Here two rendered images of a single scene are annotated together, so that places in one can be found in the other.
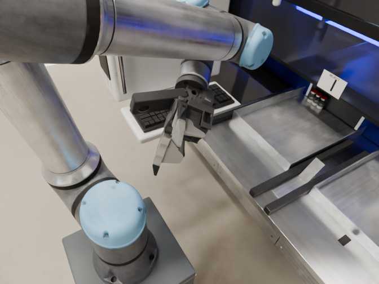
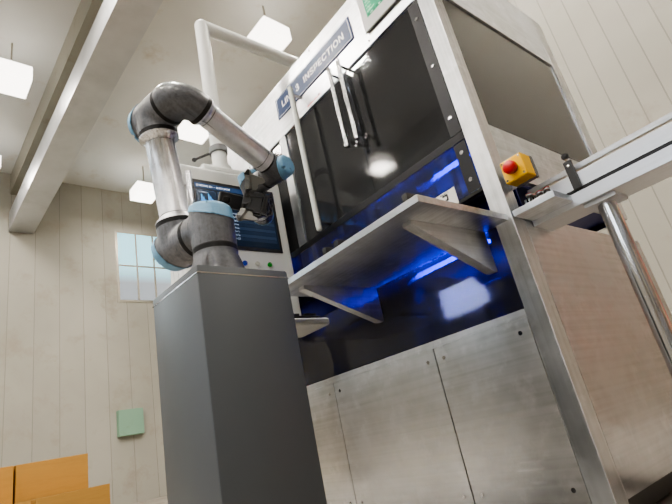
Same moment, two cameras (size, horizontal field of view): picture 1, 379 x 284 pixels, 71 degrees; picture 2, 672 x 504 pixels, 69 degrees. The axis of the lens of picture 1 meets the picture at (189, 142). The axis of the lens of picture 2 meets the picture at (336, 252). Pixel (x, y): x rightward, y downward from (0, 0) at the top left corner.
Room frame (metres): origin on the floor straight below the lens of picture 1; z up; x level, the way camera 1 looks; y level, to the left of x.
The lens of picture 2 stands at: (-0.96, 0.02, 0.38)
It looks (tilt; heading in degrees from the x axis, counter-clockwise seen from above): 20 degrees up; 350
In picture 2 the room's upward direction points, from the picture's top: 12 degrees counter-clockwise
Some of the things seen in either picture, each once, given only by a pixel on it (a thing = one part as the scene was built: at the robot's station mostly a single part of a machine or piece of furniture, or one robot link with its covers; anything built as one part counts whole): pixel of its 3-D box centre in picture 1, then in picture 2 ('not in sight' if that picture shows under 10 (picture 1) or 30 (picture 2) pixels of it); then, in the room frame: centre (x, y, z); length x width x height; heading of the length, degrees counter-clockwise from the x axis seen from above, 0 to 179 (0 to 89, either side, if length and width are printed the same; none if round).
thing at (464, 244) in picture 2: not in sight; (452, 249); (0.28, -0.51, 0.79); 0.34 x 0.03 x 0.13; 123
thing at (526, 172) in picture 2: not in sight; (518, 170); (0.25, -0.77, 0.99); 0.08 x 0.07 x 0.07; 123
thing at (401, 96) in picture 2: not in sight; (396, 98); (0.52, -0.58, 1.50); 0.43 x 0.01 x 0.59; 33
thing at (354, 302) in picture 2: not in sight; (343, 305); (0.70, -0.24, 0.79); 0.34 x 0.03 x 0.13; 123
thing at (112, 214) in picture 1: (114, 218); (210, 227); (0.26, 0.14, 0.96); 0.13 x 0.12 x 0.14; 47
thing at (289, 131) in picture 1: (297, 122); not in sight; (0.68, -0.35, 0.90); 0.34 x 0.26 x 0.04; 123
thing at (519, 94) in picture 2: not in sight; (524, 90); (0.56, -1.12, 1.50); 0.85 x 0.01 x 0.59; 123
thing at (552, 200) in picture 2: not in sight; (544, 206); (0.26, -0.81, 0.87); 0.14 x 0.13 x 0.02; 123
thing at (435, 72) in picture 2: not in sight; (440, 89); (0.35, -0.67, 1.40); 0.05 x 0.01 x 0.80; 33
